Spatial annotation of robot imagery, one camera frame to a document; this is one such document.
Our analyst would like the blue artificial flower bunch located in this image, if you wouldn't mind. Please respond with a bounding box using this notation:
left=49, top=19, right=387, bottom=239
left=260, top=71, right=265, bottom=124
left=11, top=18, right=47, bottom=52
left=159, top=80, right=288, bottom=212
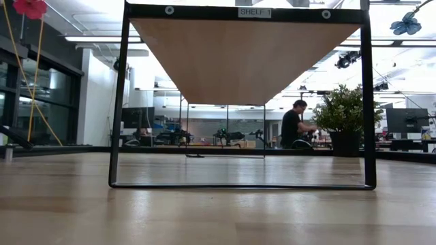
left=390, top=0, right=436, bottom=37

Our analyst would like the red artificial flower bunch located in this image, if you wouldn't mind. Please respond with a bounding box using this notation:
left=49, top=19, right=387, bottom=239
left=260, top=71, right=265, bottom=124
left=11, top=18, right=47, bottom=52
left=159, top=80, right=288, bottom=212
left=12, top=0, right=48, bottom=20

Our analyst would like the brown cardboard box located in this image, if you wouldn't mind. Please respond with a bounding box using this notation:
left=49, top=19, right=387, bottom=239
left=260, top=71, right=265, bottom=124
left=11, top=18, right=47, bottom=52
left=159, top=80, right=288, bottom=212
left=234, top=139, right=257, bottom=149

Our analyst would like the person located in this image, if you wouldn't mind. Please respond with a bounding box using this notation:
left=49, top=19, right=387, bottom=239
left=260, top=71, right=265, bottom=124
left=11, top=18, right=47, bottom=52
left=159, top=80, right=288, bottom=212
left=281, top=99, right=319, bottom=150

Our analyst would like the black computer monitor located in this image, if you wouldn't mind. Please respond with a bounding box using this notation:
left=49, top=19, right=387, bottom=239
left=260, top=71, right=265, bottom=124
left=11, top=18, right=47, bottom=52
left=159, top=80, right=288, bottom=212
left=386, top=108, right=430, bottom=135
left=121, top=107, right=155, bottom=129

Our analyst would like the potted green plant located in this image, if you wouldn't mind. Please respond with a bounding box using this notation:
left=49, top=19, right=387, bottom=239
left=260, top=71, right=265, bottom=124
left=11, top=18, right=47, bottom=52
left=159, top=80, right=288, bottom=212
left=311, top=84, right=385, bottom=158

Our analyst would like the fluorescent ceiling light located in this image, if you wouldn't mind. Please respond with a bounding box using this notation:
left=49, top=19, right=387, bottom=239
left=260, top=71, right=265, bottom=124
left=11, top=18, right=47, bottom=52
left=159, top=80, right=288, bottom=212
left=64, top=35, right=142, bottom=44
left=340, top=39, right=436, bottom=48

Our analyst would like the black aluminium table frame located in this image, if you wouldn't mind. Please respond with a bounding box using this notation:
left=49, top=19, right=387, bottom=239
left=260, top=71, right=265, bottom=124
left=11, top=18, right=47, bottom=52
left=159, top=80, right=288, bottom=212
left=0, top=125, right=436, bottom=165

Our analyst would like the yellow power cable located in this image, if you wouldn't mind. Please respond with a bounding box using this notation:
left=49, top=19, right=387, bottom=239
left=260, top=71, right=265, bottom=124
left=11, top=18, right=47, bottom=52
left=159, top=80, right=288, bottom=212
left=27, top=17, right=45, bottom=143
left=1, top=0, right=64, bottom=147

